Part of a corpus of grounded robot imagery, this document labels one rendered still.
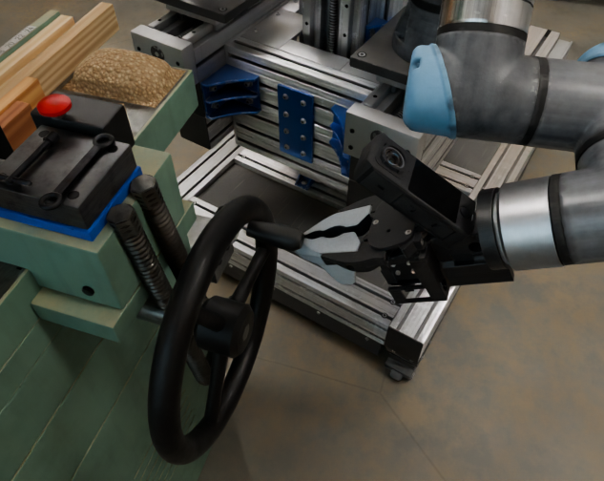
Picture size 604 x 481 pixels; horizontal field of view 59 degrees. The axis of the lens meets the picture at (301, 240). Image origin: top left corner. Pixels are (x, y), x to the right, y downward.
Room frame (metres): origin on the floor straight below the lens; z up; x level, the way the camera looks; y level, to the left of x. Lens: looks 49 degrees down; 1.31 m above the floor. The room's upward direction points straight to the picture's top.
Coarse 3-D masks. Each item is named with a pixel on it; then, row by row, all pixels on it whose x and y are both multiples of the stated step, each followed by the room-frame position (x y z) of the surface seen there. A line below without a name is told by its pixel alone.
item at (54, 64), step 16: (96, 16) 0.74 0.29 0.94; (112, 16) 0.77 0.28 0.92; (64, 32) 0.70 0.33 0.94; (80, 32) 0.70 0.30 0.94; (96, 32) 0.73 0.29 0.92; (112, 32) 0.76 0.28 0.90; (48, 48) 0.66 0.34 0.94; (64, 48) 0.66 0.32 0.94; (80, 48) 0.69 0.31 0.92; (96, 48) 0.72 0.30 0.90; (32, 64) 0.62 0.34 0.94; (48, 64) 0.63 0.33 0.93; (64, 64) 0.65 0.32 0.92; (16, 80) 0.58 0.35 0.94; (48, 80) 0.62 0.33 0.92; (0, 96) 0.55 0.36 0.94
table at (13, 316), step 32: (96, 96) 0.60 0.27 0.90; (192, 96) 0.66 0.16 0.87; (160, 128) 0.57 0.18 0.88; (192, 224) 0.43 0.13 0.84; (160, 256) 0.36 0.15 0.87; (0, 288) 0.29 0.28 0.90; (32, 288) 0.31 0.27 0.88; (0, 320) 0.27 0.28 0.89; (32, 320) 0.29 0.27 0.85; (64, 320) 0.29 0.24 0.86; (96, 320) 0.28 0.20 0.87; (128, 320) 0.29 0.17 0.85; (0, 352) 0.25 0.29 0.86
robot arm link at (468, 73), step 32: (448, 0) 0.44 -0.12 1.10; (480, 0) 0.42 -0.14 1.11; (512, 0) 0.42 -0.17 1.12; (448, 32) 0.42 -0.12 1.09; (480, 32) 0.41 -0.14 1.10; (512, 32) 0.41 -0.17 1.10; (416, 64) 0.41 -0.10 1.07; (448, 64) 0.40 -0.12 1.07; (480, 64) 0.39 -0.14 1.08; (512, 64) 0.39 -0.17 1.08; (544, 64) 0.39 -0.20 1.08; (416, 96) 0.38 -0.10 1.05; (448, 96) 0.38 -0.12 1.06; (480, 96) 0.37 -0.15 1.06; (512, 96) 0.37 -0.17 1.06; (544, 96) 0.37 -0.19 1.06; (416, 128) 0.38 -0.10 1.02; (448, 128) 0.37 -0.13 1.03; (480, 128) 0.37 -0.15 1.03; (512, 128) 0.36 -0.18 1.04
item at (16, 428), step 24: (72, 336) 0.32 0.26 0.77; (96, 336) 0.35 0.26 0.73; (48, 360) 0.28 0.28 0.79; (72, 360) 0.30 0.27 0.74; (24, 384) 0.25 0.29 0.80; (48, 384) 0.27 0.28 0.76; (72, 384) 0.29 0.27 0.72; (24, 408) 0.23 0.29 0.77; (48, 408) 0.25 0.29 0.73; (0, 432) 0.20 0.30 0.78; (24, 432) 0.22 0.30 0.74; (0, 456) 0.19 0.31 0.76; (24, 456) 0.20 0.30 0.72; (0, 480) 0.17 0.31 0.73
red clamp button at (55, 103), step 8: (48, 96) 0.42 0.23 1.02; (56, 96) 0.42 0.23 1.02; (64, 96) 0.42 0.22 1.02; (40, 104) 0.41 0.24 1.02; (48, 104) 0.41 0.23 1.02; (56, 104) 0.41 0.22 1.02; (64, 104) 0.41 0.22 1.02; (40, 112) 0.40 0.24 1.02; (48, 112) 0.40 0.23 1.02; (56, 112) 0.40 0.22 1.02; (64, 112) 0.41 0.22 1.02
